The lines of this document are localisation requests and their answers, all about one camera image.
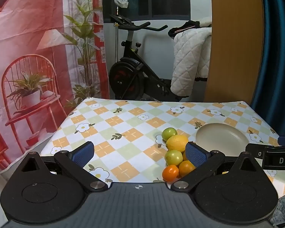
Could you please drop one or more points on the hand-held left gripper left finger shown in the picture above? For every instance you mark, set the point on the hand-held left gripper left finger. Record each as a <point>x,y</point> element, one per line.
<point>83,153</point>

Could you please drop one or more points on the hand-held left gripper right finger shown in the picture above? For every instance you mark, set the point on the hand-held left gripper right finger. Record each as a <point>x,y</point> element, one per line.
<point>196,155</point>

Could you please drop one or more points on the green apple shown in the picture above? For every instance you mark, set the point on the green apple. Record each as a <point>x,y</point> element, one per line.
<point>173,158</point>
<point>168,133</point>

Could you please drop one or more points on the large yellow lemon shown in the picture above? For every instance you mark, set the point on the large yellow lemon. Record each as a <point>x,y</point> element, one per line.
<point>177,143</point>

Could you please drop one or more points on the beige round plate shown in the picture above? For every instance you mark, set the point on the beige round plate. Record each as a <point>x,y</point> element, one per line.
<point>218,136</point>

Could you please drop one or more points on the bright orange tangerine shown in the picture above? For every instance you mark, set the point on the bright orange tangerine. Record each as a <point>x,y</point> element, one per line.
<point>170,173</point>

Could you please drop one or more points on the checkered floral tablecloth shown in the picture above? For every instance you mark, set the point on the checkered floral tablecloth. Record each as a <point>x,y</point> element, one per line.
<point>123,133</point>

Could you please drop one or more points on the blue curtain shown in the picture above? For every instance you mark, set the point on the blue curtain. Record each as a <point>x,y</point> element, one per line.
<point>277,52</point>

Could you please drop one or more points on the black exercise bike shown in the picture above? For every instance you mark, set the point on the black exercise bike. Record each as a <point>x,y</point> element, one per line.
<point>127,76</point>

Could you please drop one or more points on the white quilted blanket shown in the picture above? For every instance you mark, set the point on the white quilted blanket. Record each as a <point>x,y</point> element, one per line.
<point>187,57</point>

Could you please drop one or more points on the wooden board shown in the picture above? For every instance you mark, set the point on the wooden board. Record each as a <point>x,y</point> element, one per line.
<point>235,40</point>

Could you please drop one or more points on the red printed backdrop cloth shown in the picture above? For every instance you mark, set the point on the red printed backdrop cloth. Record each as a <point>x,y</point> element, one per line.
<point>26,28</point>

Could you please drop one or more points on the white bike seat cover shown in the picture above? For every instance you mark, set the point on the white bike seat cover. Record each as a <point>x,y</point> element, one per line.
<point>121,1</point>

